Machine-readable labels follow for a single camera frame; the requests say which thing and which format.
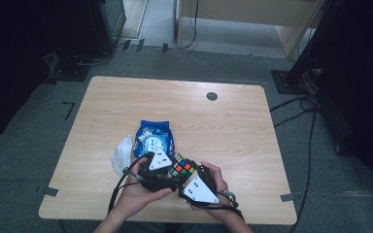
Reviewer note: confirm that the grey tape piece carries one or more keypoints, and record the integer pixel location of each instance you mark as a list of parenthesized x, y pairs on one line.
[(288, 197), (50, 191)]

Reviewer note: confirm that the black curtain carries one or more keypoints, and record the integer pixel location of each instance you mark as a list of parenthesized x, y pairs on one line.
[(13, 64), (362, 81)]

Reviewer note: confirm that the blue wet wipes pack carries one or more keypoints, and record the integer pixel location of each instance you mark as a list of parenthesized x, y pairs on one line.
[(153, 137)]

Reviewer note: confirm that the person's left hand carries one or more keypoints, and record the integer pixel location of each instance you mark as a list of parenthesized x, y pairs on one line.
[(139, 199)]

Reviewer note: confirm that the black metal stand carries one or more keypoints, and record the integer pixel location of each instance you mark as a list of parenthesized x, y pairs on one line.
[(301, 64)]

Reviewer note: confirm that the person's dark trousers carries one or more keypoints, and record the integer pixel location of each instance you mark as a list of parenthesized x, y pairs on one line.
[(175, 228)]

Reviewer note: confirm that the black round table grommet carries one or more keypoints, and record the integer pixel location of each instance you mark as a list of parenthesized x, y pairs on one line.
[(212, 96)]

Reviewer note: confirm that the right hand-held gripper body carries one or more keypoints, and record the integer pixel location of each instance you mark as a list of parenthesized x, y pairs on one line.
[(200, 191)]

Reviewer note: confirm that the dark cabinet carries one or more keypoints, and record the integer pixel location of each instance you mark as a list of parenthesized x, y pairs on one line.
[(108, 26)]

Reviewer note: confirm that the black stand base plate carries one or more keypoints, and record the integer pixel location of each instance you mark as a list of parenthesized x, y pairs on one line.
[(69, 73)]

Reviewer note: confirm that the white wet wipe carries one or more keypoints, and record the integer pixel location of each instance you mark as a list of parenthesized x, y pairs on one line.
[(122, 155)]

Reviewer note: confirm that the black floor tape piece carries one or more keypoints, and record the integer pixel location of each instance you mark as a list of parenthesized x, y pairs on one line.
[(126, 44)]

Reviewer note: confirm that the light wooden desk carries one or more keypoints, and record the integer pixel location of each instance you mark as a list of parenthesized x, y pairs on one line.
[(249, 11)]

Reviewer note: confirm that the multicoloured puzzle cube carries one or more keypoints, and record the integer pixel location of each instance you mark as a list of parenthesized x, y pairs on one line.
[(182, 166)]

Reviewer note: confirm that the person's right hand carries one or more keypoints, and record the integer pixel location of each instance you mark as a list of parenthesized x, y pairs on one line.
[(223, 181)]

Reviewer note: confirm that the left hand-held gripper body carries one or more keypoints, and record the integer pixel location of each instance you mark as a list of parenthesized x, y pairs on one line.
[(152, 178)]

